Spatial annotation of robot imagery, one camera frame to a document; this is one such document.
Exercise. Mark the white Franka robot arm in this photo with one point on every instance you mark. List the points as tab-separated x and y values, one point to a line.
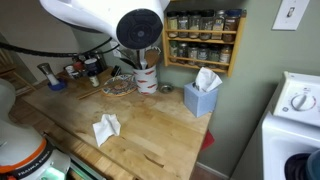
100	16

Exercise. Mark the white container red fish print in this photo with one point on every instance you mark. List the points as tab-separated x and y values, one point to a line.
145	81

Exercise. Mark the small steel bowl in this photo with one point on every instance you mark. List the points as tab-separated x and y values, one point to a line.
166	88

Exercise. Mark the wooden cooking utensil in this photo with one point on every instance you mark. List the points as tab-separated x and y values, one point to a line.
152	57

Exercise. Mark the colourful floral ceramic plate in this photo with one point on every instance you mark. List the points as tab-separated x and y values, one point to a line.
121	86

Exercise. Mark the light blue tissue box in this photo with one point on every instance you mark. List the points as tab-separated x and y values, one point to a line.
200	101

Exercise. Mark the black plastic utensil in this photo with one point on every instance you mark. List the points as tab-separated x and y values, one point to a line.
128	63

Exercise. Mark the glass spice jar black lid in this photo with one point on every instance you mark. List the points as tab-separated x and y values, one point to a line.
183	20
206	21
202	53
192	52
172	20
225	54
194	22
173	48
213	54
182	50

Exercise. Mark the white tissue sheet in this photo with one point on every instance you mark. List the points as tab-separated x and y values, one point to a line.
206	78

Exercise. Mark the small black square object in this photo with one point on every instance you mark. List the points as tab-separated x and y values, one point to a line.
116	70

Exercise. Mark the crumpled white paper towel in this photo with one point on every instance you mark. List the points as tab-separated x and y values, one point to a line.
106	128

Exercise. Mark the small bottle black cap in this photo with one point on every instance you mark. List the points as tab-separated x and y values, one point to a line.
94	81

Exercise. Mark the red cloth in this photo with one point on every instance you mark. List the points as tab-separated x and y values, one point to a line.
207	140

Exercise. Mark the red lid spice jar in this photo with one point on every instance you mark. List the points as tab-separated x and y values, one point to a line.
78	66

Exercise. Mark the glass spice jar silver lid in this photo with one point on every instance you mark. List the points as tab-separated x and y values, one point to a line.
218	21

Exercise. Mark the white label spice jar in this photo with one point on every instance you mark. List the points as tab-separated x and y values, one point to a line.
70	71

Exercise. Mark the spice jar blue lid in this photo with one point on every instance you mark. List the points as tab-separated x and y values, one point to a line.
231	24

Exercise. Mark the blue plastic holder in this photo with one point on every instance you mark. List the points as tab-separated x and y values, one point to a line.
58	86

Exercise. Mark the steel salt grinder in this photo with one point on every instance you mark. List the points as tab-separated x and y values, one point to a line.
46	70

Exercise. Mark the white electric stove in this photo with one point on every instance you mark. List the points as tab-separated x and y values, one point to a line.
286	133

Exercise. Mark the white stove knob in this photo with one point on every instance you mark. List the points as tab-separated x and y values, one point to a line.
302	102

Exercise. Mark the wooden chair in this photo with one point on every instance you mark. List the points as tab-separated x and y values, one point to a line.
10	71

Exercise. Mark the white wall power outlet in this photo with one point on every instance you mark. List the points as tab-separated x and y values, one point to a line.
116	52

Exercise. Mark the wooden wall spice rack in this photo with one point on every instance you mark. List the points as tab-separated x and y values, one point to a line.
238	43

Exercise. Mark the aluminium rail base frame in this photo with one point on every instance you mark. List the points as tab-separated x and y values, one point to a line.
80	171

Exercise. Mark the white wall light switch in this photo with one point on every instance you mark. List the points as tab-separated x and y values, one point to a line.
290	15

